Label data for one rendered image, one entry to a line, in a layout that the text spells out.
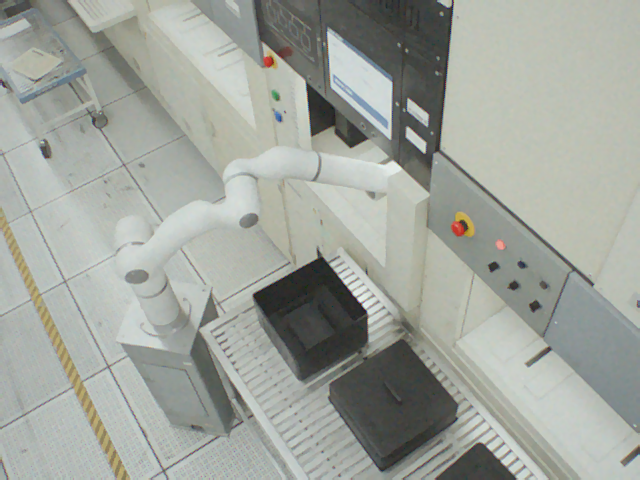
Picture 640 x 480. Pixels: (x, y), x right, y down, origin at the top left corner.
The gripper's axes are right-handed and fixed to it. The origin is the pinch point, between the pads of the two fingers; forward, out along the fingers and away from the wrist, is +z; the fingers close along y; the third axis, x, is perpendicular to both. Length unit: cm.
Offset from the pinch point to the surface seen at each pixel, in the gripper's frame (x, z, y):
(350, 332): -30, -56, 22
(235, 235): -119, -42, -104
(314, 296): -41, -54, -2
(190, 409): -94, -108, -18
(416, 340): -43, -36, 32
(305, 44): 36, -31, -31
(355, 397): -33, -67, 40
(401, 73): 52, -31, 13
